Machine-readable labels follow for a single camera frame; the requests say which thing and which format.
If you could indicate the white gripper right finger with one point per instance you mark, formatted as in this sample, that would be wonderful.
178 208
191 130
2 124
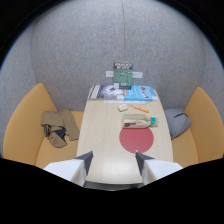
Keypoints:
156 168

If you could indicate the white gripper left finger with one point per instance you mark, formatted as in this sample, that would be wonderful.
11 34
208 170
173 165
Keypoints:
71 168

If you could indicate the red round mat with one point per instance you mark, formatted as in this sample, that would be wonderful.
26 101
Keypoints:
136 140

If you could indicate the khaki jacket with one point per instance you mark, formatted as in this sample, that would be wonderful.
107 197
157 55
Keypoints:
60 126

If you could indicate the beige bottle with green cap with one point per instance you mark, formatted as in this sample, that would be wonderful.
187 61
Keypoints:
137 121

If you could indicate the orange bench seat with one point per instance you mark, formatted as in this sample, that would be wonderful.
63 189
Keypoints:
198 130
36 130

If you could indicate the orange pen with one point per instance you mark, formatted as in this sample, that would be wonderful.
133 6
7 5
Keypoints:
139 108

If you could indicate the small white oval case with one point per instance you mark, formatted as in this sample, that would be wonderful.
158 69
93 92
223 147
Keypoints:
122 107

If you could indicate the blue book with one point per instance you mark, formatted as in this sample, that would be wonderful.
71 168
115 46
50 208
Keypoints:
140 93

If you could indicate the grey and white magazine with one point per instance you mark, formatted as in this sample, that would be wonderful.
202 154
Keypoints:
105 91

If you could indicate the green standing book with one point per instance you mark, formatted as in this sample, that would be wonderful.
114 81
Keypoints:
122 76

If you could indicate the white wall socket panel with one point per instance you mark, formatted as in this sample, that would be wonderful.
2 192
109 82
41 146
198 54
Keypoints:
137 74

